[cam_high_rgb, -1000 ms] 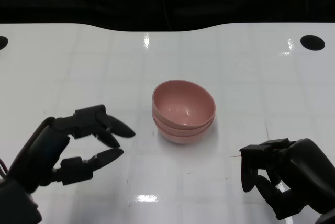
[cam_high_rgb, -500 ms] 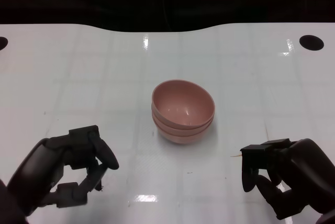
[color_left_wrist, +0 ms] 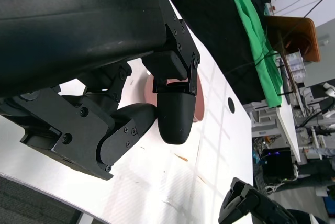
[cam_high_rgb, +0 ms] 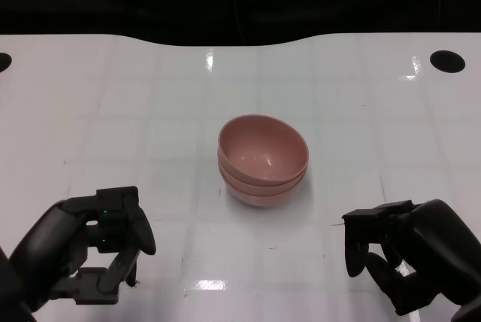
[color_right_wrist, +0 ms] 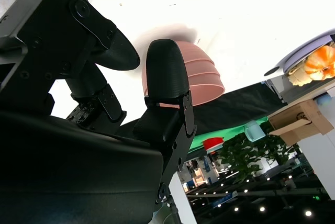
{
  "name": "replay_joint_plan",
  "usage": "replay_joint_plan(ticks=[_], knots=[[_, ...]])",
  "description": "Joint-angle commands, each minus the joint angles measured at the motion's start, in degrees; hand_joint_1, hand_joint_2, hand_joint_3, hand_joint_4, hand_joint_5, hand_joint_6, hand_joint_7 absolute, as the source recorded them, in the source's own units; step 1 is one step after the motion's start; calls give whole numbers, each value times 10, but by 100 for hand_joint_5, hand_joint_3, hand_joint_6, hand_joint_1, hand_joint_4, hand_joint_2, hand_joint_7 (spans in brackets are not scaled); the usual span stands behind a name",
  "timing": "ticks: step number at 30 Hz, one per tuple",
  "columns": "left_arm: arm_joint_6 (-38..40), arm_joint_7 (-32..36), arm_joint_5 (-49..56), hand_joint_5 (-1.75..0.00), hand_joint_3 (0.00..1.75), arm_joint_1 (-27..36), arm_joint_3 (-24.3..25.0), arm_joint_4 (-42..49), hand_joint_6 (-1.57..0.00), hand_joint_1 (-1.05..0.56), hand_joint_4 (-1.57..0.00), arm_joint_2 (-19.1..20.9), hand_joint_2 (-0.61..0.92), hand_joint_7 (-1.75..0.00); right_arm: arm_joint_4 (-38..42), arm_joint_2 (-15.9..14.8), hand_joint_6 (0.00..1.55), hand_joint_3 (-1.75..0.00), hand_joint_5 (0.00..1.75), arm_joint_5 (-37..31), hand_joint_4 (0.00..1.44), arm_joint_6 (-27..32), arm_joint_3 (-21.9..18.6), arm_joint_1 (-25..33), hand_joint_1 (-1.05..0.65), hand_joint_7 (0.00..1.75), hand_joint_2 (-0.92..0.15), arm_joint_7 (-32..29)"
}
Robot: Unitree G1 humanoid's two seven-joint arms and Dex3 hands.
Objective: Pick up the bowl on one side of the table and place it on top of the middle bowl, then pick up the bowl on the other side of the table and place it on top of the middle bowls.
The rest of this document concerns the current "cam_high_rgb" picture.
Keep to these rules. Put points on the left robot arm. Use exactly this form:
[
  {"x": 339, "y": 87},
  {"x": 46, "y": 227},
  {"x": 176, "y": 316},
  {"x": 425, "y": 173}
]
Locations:
[{"x": 11, "y": 299}]

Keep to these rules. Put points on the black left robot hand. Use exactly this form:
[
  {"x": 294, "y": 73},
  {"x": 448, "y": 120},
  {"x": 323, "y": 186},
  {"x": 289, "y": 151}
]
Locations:
[{"x": 45, "y": 239}]

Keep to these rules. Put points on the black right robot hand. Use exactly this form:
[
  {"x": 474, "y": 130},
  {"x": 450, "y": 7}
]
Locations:
[{"x": 443, "y": 246}]

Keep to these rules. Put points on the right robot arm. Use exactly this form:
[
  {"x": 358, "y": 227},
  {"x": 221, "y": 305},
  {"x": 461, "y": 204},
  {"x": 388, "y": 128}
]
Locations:
[{"x": 469, "y": 314}]

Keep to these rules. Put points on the pink plastic bowl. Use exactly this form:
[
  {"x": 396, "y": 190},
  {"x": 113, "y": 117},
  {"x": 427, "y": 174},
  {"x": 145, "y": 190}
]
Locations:
[
  {"x": 263, "y": 145},
  {"x": 263, "y": 201},
  {"x": 259, "y": 187}
]

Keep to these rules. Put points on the black round table grommet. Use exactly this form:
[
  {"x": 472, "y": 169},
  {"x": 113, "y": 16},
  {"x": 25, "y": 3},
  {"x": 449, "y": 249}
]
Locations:
[
  {"x": 447, "y": 61},
  {"x": 4, "y": 62}
]

